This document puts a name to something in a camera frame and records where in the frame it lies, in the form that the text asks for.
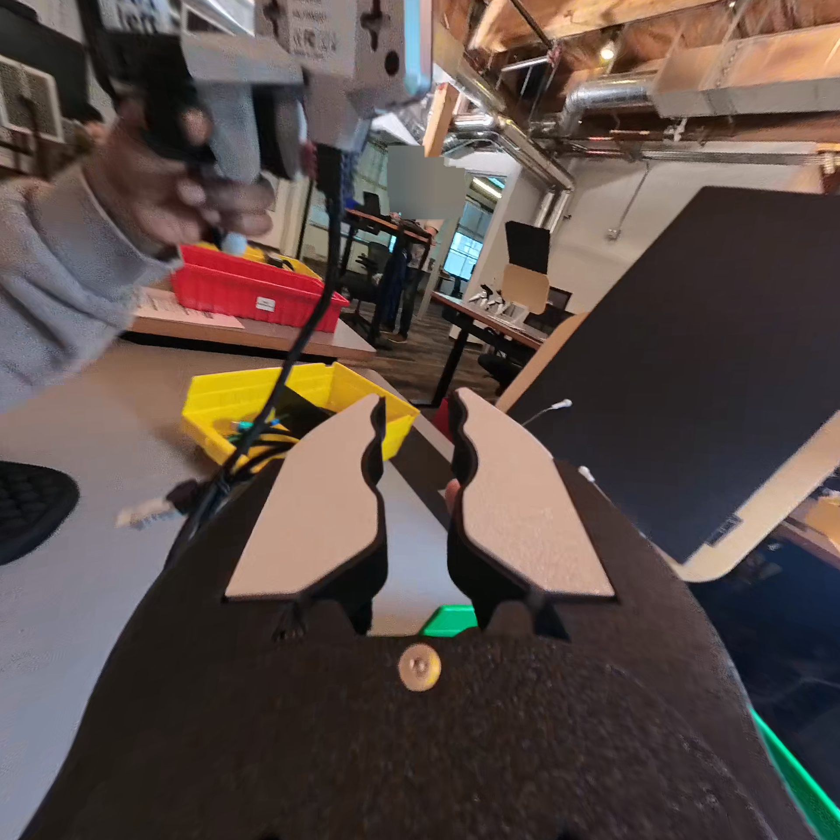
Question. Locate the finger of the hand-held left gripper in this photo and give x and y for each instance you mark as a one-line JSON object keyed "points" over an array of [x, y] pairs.
{"points": [[243, 59]]}

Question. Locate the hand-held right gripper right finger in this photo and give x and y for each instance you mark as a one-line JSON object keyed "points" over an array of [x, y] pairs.
{"points": [[525, 525]]}

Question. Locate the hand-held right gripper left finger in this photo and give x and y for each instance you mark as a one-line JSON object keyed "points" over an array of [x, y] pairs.
{"points": [[315, 518]]}

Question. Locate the green plastic bin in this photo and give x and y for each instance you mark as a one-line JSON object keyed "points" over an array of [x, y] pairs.
{"points": [[449, 620]]}

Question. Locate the yellow plastic bin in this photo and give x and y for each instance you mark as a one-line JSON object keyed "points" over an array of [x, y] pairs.
{"points": [[216, 394], [295, 264]]}

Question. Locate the person's left forearm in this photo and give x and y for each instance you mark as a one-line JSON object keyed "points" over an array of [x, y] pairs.
{"points": [[52, 295]]}

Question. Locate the person's right hand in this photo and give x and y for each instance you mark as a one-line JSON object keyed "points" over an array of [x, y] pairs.
{"points": [[453, 493]]}

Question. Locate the person's left hand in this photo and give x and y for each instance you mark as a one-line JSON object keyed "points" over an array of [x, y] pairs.
{"points": [[151, 197]]}

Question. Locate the black bin divider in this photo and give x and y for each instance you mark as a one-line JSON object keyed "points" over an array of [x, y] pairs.
{"points": [[302, 410]]}

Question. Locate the red bag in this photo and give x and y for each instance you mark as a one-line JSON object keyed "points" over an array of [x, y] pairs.
{"points": [[443, 417]]}

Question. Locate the black office chair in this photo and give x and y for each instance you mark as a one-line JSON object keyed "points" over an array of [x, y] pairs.
{"points": [[502, 364]]}

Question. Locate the red plastic bin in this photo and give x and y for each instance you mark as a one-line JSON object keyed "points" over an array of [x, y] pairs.
{"points": [[229, 295]]}

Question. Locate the wooden desk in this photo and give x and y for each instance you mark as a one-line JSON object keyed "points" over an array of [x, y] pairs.
{"points": [[295, 338]]}

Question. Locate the brown desk black legs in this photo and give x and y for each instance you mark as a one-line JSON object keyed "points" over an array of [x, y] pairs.
{"points": [[485, 321]]}

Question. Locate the clear rack with devices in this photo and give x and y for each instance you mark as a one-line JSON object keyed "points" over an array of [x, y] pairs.
{"points": [[495, 303]]}

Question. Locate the wood-rimmed black board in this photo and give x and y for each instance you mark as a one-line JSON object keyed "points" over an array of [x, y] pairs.
{"points": [[689, 361]]}

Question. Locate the tan rounded board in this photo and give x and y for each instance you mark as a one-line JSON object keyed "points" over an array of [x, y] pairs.
{"points": [[525, 289]]}

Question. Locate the black mesh cushion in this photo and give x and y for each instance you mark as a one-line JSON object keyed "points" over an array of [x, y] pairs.
{"points": [[33, 512]]}

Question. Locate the black wall panel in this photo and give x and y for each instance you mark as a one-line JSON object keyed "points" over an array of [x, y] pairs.
{"points": [[528, 246]]}

